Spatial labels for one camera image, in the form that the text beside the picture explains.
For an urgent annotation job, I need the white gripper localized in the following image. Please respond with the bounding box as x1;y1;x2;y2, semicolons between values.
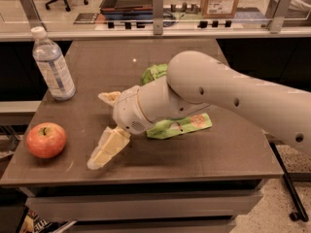
87;85;154;170

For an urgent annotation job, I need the red apple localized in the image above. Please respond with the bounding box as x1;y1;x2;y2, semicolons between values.
26;122;67;159

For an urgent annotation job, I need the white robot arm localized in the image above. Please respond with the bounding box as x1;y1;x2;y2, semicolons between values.
87;51;311;170

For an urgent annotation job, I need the green snack bag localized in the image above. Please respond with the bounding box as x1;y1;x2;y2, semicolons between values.
141;64;212;140

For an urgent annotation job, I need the clear plastic water bottle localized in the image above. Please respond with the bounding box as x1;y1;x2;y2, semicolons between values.
31;26;76;101

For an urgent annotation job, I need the grey table drawer unit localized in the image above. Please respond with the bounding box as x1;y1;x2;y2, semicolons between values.
23;179;264;233

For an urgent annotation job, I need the magazine on floor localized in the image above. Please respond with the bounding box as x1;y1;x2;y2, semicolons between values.
17;210;61;233

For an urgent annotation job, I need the cardboard box with label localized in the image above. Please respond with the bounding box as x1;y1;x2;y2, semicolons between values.
200;0;239;18

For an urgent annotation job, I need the black floor stand bar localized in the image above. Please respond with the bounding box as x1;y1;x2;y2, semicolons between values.
270;143;309;222

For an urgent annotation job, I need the centre metal railing post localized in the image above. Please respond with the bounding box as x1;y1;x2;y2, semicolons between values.
153;0;163;35

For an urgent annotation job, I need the metal railing post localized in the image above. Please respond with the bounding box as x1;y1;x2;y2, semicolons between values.
153;0;163;35
267;0;292;34
19;0;46;28

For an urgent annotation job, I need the left metal railing post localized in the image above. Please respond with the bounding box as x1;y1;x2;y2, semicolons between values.
19;0;46;28

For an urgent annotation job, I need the right metal railing post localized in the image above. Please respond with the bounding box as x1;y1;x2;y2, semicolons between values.
267;0;292;34

